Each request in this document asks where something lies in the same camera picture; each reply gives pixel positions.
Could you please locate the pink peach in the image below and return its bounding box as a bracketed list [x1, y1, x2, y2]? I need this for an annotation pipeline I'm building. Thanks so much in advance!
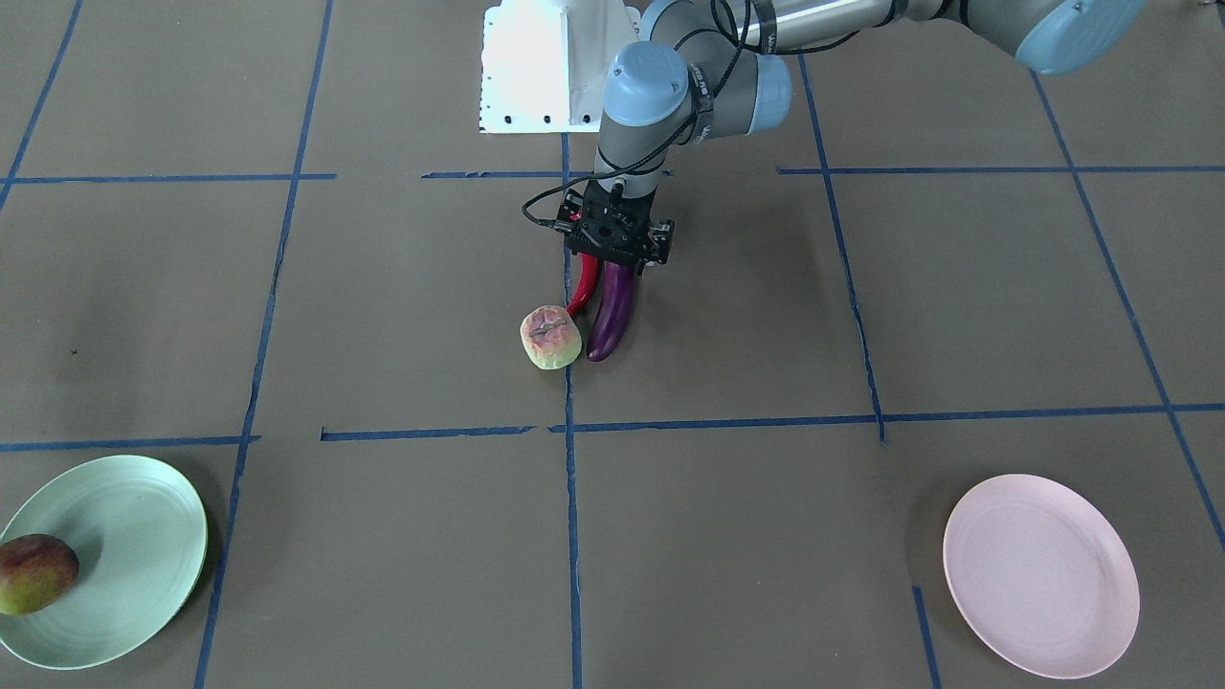
[518, 305, 586, 370]

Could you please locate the red yellow pomegranate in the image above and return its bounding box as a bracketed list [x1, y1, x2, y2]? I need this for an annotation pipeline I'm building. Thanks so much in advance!
[1, 533, 80, 615]

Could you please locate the pink plate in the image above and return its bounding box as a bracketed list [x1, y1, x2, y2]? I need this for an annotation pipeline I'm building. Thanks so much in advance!
[942, 474, 1142, 680]

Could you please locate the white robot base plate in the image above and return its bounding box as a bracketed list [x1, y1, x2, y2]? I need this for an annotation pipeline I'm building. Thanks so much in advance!
[479, 1, 639, 134]

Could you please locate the purple eggplant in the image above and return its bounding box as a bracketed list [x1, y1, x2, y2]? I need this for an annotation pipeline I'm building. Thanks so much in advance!
[587, 264, 638, 362]

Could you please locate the green plate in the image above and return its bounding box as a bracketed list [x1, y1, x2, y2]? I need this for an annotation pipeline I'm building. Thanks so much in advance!
[2, 455, 209, 671]

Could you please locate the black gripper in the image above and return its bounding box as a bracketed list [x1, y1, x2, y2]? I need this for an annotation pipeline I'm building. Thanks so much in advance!
[557, 181, 675, 273]

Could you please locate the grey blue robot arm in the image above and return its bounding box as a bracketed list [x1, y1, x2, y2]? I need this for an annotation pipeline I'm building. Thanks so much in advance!
[554, 1, 1145, 278]

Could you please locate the red chili pepper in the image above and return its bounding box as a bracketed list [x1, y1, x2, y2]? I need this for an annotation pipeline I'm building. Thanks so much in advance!
[566, 253, 603, 318]

